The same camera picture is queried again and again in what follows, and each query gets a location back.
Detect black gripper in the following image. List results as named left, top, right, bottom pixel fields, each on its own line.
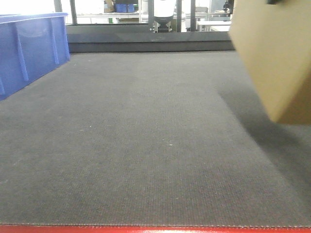
left=266, top=0, right=282, bottom=4

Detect brown cardboard box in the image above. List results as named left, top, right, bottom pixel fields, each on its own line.
left=229, top=0, right=311, bottom=125

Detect blue storage bins on shelf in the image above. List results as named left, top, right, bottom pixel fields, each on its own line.
left=115, top=3, right=135, bottom=13

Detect dark grey conveyor belt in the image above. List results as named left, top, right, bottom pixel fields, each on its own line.
left=0, top=51, right=311, bottom=228

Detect red conveyor front edge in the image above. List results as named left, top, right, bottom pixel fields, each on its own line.
left=0, top=225, right=311, bottom=233

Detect white work table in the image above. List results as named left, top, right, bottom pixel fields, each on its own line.
left=196, top=20, right=231, bottom=32

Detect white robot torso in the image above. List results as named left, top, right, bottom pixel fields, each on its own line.
left=154, top=0, right=175, bottom=25

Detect large blue plastic crate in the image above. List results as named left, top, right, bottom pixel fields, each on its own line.
left=0, top=12, right=70, bottom=100

